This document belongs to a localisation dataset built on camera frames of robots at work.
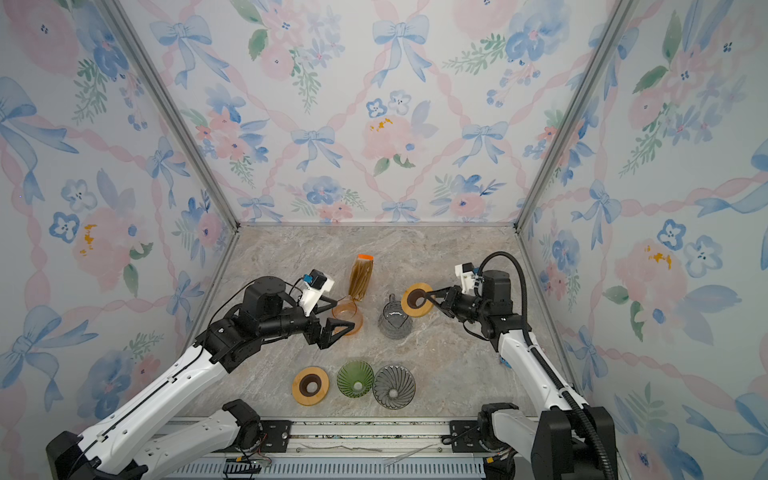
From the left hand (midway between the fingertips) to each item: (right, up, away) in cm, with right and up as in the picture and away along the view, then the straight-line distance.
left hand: (344, 312), depth 69 cm
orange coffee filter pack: (+2, +8, +26) cm, 27 cm away
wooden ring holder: (-11, -23, +13) cm, 28 cm away
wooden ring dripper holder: (+18, 0, +14) cm, 22 cm away
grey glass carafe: (+12, -6, +16) cm, 21 cm away
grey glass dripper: (+12, -22, +11) cm, 28 cm away
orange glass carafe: (-3, -4, +26) cm, 27 cm away
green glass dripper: (+1, -20, +13) cm, 24 cm away
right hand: (+20, +2, +11) cm, 23 cm away
